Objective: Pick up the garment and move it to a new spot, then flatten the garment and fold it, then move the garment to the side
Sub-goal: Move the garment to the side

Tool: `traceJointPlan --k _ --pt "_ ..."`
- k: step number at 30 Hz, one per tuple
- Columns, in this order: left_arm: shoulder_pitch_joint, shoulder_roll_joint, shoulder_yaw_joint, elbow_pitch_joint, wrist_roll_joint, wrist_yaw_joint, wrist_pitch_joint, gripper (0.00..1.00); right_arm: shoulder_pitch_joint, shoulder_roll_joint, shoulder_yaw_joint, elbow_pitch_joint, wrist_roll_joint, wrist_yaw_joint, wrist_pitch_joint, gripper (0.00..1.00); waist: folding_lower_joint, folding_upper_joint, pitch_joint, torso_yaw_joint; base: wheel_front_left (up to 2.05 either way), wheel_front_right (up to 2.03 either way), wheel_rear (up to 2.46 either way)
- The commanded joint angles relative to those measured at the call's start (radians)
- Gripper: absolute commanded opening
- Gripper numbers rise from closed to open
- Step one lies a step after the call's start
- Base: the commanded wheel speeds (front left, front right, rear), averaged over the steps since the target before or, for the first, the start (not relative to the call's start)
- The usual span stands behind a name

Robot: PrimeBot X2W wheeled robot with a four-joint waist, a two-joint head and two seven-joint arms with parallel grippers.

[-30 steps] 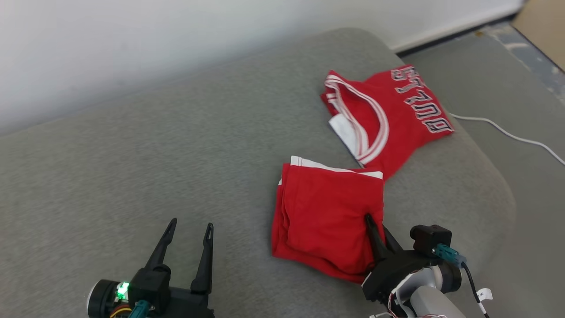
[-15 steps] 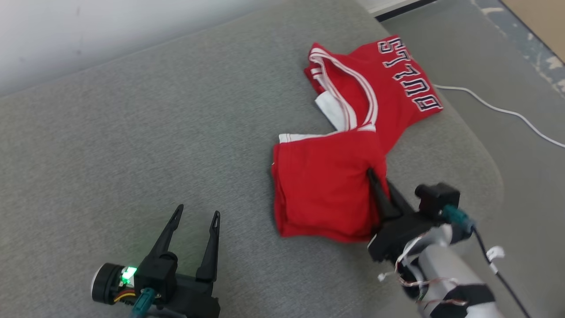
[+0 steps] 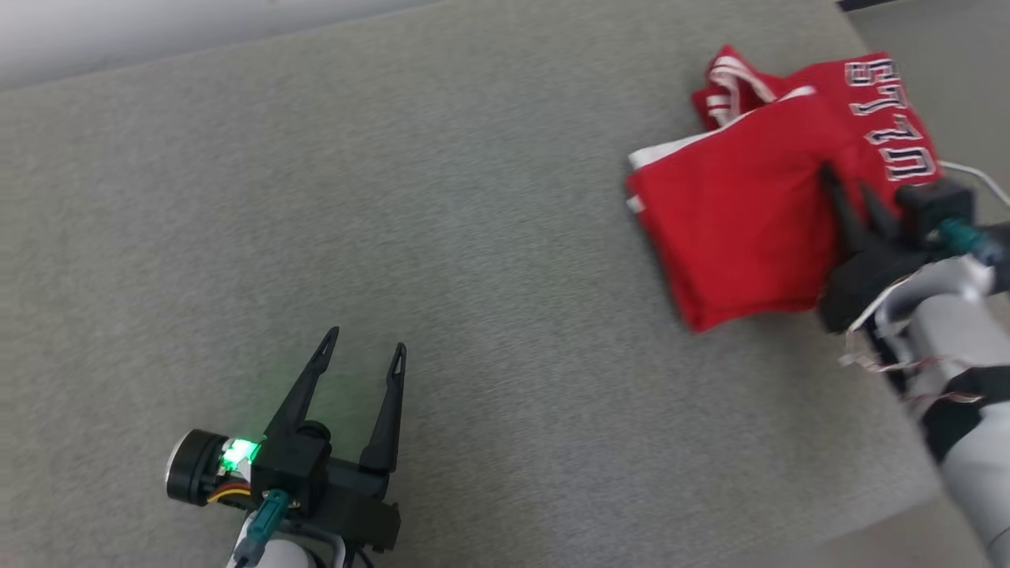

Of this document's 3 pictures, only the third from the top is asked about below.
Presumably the black left cable teal plug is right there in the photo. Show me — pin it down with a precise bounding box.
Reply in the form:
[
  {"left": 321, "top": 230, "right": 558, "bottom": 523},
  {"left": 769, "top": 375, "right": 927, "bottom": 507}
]
[{"left": 232, "top": 488, "right": 290, "bottom": 568}]

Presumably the black right cable teal plug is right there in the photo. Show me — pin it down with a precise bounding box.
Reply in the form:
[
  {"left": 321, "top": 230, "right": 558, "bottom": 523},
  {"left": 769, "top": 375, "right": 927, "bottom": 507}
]
[{"left": 938, "top": 219, "right": 1010, "bottom": 270}]

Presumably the grey fabric sofa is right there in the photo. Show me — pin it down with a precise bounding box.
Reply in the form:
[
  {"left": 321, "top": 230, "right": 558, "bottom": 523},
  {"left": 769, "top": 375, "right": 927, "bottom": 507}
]
[{"left": 0, "top": 0, "right": 945, "bottom": 568}]

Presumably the red basketball jersey white trim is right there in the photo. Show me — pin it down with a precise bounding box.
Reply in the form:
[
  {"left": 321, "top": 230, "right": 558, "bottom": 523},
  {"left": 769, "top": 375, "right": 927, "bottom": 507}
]
[{"left": 690, "top": 45, "right": 945, "bottom": 230}]

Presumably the white floor cable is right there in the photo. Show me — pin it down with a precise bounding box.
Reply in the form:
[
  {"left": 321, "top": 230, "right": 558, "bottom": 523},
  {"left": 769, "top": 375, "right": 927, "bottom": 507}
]
[{"left": 937, "top": 161, "right": 1010, "bottom": 207}]

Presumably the black cable teal plug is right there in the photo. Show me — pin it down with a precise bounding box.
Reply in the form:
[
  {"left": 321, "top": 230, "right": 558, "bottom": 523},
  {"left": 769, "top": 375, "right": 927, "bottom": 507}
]
[
  {"left": 938, "top": 219, "right": 1010, "bottom": 270},
  {"left": 232, "top": 488, "right": 290, "bottom": 568}
]

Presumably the red shorts white side stripe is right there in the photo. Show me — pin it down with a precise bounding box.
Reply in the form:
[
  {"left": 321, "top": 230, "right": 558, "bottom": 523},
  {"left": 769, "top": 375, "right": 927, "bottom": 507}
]
[{"left": 626, "top": 85, "right": 906, "bottom": 334}]

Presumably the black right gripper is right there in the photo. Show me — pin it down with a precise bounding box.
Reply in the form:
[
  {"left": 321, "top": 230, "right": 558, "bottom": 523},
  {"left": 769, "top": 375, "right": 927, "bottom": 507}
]
[{"left": 817, "top": 163, "right": 933, "bottom": 334}]

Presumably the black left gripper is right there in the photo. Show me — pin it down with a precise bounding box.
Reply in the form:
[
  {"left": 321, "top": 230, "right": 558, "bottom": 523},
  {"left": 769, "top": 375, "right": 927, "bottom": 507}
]
[{"left": 164, "top": 327, "right": 408, "bottom": 554}]

